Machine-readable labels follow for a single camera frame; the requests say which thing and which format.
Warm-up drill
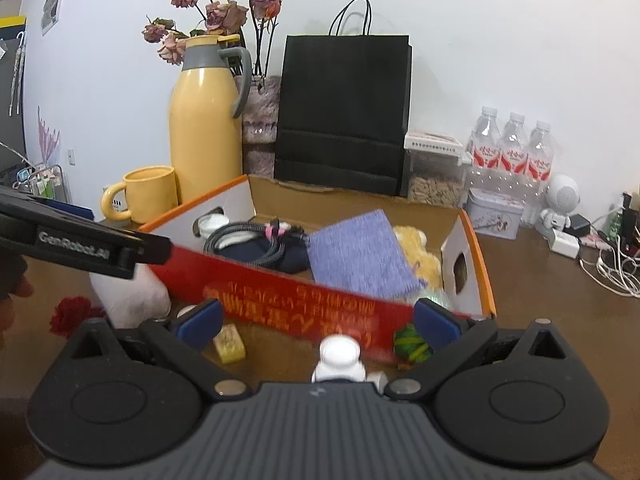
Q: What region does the water bottle middle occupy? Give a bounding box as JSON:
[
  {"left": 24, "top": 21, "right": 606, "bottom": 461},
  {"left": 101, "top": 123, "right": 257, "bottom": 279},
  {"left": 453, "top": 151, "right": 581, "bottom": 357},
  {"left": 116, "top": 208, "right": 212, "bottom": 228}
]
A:
[{"left": 498, "top": 112, "right": 527, "bottom": 200}]

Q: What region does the wall photo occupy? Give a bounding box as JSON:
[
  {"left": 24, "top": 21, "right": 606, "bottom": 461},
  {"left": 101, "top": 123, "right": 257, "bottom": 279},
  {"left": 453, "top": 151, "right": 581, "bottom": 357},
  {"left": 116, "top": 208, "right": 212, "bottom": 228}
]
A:
[{"left": 40, "top": 0, "right": 62, "bottom": 36}]

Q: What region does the small printed tin box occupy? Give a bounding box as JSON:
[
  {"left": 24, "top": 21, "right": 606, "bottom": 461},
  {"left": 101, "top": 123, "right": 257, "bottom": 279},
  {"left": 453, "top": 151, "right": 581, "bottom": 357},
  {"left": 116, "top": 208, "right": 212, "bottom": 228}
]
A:
[{"left": 464, "top": 188, "right": 524, "bottom": 240}]

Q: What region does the black braided cable coil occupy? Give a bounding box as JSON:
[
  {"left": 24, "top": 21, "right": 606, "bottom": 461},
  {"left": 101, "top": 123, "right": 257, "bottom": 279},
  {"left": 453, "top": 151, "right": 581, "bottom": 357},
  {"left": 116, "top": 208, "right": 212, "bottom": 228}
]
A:
[{"left": 202, "top": 216, "right": 307, "bottom": 269}]

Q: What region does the yellow ceramic mug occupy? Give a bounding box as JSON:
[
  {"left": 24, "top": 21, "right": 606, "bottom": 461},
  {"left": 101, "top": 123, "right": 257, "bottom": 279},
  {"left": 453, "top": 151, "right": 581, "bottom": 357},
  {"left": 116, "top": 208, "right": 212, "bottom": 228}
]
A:
[{"left": 101, "top": 166, "right": 178, "bottom": 224}]

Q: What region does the red cardboard box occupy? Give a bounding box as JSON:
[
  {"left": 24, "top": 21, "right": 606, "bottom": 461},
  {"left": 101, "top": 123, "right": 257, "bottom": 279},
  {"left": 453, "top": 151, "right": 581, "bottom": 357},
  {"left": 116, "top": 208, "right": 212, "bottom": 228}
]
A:
[{"left": 143, "top": 176, "right": 497, "bottom": 362}]

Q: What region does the white robot figurine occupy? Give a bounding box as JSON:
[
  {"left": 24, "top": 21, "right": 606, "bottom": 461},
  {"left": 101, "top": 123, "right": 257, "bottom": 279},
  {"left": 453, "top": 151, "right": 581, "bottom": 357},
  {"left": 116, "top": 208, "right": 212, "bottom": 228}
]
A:
[{"left": 536, "top": 174, "right": 580, "bottom": 237}]

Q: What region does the clear jar of seeds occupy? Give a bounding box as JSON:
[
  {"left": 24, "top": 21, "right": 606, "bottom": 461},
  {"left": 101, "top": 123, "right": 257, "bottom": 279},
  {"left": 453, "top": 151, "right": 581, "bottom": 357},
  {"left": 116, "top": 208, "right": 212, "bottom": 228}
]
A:
[{"left": 404, "top": 130, "right": 466, "bottom": 208}]

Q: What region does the purple woven pouch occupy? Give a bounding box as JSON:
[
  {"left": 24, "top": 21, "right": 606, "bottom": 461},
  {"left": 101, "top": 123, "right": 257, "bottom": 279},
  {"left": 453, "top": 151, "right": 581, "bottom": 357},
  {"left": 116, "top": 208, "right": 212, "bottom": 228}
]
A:
[{"left": 307, "top": 209, "right": 420, "bottom": 299}]

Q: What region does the pink fuzzy vase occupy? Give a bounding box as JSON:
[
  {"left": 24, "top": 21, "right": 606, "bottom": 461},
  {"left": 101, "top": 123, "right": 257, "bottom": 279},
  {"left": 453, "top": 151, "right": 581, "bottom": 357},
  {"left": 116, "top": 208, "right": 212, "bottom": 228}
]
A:
[{"left": 242, "top": 75, "right": 281, "bottom": 178}]

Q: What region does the white and yellow plush toy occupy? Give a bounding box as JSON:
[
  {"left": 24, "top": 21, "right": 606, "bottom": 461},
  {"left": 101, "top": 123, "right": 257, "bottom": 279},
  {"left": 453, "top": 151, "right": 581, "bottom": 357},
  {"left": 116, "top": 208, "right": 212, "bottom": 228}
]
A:
[{"left": 393, "top": 226, "right": 442, "bottom": 290}]

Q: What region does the water bottle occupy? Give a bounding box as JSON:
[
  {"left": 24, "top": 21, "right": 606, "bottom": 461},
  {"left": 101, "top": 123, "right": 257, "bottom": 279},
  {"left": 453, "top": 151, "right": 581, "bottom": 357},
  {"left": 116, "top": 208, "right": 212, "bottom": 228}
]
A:
[
  {"left": 524, "top": 120, "right": 554, "bottom": 216},
  {"left": 466, "top": 106, "right": 500, "bottom": 192},
  {"left": 498, "top": 112, "right": 527, "bottom": 200}
]

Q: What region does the white round jar lid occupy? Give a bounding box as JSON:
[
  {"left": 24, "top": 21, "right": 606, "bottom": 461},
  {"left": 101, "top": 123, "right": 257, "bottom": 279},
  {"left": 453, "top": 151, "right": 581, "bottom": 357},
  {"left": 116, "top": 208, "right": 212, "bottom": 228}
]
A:
[{"left": 195, "top": 212, "right": 230, "bottom": 240}]

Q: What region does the black paper shopping bag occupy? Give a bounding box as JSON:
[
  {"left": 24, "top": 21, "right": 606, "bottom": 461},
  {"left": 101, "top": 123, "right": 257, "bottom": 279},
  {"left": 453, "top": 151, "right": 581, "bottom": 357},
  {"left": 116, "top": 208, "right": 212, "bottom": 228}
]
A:
[{"left": 273, "top": 10, "right": 412, "bottom": 196}]

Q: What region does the yellow soap bar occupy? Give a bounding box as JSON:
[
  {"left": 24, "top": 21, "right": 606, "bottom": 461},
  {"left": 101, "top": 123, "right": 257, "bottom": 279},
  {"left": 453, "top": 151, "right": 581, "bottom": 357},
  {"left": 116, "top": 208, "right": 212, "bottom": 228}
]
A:
[{"left": 213, "top": 324, "right": 246, "bottom": 364}]

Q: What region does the clear plastic ball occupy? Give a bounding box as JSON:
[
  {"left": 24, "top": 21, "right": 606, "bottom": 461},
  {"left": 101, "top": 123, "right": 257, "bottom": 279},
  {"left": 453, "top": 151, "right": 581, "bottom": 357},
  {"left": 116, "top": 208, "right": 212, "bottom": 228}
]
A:
[{"left": 416, "top": 288, "right": 454, "bottom": 311}]

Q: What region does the green yarn ball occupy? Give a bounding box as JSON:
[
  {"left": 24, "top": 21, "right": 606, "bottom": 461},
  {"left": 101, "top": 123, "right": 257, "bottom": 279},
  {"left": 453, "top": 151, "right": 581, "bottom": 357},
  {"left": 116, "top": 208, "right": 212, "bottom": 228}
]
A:
[{"left": 393, "top": 323, "right": 434, "bottom": 370}]

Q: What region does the white charger adapter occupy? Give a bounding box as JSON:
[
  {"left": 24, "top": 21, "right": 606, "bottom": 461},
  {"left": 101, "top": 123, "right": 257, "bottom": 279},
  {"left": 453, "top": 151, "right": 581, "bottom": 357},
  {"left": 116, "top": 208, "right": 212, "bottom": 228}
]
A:
[{"left": 548, "top": 229, "right": 580, "bottom": 259}]

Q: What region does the water bottle right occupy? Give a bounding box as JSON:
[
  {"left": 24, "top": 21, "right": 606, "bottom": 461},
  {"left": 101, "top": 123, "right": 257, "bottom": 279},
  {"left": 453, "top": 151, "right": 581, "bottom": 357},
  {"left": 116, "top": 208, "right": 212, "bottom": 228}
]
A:
[{"left": 524, "top": 120, "right": 554, "bottom": 216}]

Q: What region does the metal wire rack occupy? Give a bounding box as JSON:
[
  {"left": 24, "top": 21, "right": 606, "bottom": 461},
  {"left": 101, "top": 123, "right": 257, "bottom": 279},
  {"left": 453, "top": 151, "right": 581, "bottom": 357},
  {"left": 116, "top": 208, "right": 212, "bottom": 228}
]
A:
[{"left": 11, "top": 164, "right": 67, "bottom": 203}]

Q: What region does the water bottle left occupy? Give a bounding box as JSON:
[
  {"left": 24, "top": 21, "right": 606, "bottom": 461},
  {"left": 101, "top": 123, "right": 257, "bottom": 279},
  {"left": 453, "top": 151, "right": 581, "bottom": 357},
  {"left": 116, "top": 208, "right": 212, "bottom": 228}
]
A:
[{"left": 466, "top": 106, "right": 500, "bottom": 192}]

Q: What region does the red artificial rose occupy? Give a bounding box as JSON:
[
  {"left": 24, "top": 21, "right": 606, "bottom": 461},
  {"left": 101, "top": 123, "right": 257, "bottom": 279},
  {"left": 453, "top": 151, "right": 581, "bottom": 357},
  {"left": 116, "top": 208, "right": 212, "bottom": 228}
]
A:
[{"left": 50, "top": 296, "right": 106, "bottom": 339}]

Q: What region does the white small bottle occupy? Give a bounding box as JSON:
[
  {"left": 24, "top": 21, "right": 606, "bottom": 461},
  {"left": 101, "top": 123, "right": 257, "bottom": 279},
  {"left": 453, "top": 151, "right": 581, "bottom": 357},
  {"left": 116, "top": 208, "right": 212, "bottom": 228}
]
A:
[{"left": 311, "top": 334, "right": 388, "bottom": 393}]

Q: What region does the dried rose bouquet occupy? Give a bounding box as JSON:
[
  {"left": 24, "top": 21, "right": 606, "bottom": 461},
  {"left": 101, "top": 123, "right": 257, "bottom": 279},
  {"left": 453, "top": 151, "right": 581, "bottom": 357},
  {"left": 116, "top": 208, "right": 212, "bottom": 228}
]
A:
[{"left": 141, "top": 0, "right": 282, "bottom": 79}]

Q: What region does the tangle of white cables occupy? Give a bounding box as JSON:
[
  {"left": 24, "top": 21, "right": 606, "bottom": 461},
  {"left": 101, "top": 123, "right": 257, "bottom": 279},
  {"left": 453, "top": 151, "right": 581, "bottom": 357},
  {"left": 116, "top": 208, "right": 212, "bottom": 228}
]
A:
[{"left": 577, "top": 209, "right": 640, "bottom": 302}]

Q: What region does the yellow thermos jug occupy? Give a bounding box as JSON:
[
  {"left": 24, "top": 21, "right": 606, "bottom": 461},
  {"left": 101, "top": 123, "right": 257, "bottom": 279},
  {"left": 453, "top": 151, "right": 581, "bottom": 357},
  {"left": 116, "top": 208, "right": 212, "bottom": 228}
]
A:
[{"left": 168, "top": 34, "right": 253, "bottom": 203}]

